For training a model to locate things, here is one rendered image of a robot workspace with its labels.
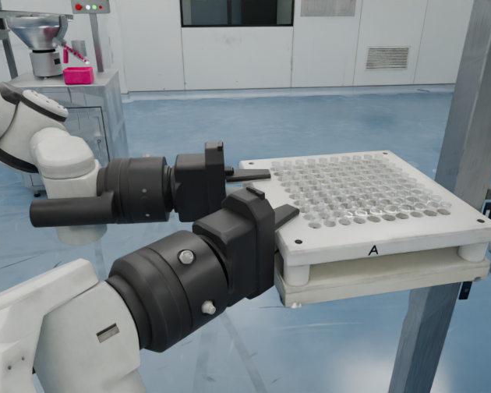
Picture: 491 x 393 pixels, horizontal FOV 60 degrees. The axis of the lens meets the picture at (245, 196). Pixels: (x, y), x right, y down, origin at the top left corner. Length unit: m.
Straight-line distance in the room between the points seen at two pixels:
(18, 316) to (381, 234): 0.34
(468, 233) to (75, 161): 0.46
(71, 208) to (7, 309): 0.26
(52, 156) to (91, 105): 2.31
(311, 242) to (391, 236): 0.09
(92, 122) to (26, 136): 2.12
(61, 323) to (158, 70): 5.37
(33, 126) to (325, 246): 0.54
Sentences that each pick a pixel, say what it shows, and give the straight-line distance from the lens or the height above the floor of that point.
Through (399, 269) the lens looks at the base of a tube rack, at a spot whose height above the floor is 1.03.
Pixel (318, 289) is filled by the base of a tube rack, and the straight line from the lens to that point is 0.46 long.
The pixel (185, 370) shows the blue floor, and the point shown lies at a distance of 1.75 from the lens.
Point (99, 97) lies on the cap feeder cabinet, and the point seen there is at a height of 0.68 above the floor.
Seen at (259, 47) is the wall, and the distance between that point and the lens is 5.64.
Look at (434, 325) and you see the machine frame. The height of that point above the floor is 0.73.
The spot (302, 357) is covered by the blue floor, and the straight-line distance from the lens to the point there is 1.79.
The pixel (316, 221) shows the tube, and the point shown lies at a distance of 0.46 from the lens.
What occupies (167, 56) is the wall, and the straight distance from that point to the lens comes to 5.61.
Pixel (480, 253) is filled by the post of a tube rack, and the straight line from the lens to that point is 0.55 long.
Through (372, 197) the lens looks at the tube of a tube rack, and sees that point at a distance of 0.52.
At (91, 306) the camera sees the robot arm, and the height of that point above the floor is 1.10.
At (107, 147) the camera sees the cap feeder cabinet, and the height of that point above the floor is 0.35.
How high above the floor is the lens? 1.31
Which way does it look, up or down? 27 degrees down
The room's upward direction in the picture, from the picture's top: straight up
